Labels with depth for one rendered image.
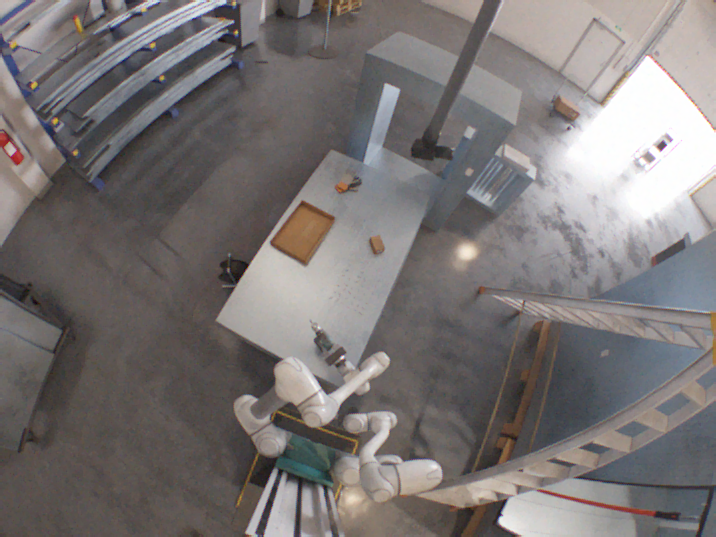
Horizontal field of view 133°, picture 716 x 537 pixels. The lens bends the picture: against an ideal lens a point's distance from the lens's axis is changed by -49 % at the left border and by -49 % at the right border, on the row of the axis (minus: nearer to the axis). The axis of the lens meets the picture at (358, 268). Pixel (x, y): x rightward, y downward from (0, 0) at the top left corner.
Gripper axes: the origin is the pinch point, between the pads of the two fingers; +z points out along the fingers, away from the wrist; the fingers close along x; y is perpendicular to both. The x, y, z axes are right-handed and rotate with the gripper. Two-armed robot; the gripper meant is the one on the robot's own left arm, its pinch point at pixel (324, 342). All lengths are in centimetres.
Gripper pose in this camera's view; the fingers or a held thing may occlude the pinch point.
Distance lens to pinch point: 183.6
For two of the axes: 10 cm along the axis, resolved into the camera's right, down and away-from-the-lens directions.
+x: 7.6, -5.4, 3.6
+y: -1.6, 3.9, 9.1
